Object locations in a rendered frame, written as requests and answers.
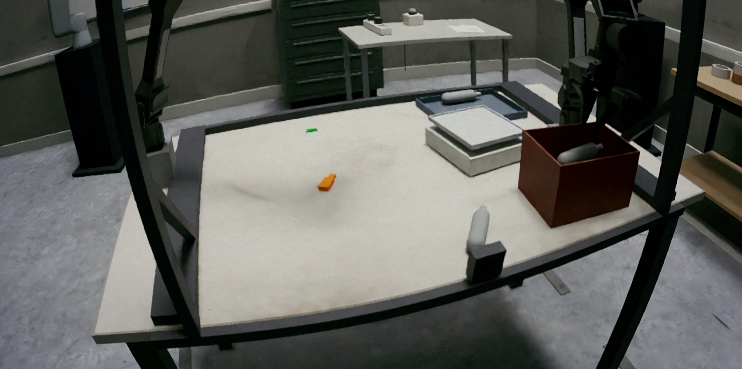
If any red open box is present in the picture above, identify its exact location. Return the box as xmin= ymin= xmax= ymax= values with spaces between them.
xmin=518 ymin=122 xmax=640 ymax=228

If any white digital weighing scale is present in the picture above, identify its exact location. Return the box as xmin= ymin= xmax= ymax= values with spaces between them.
xmin=425 ymin=105 xmax=526 ymax=176

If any small orange stepped block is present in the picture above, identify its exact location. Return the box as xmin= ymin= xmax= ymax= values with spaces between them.
xmin=318 ymin=173 xmax=336 ymax=191

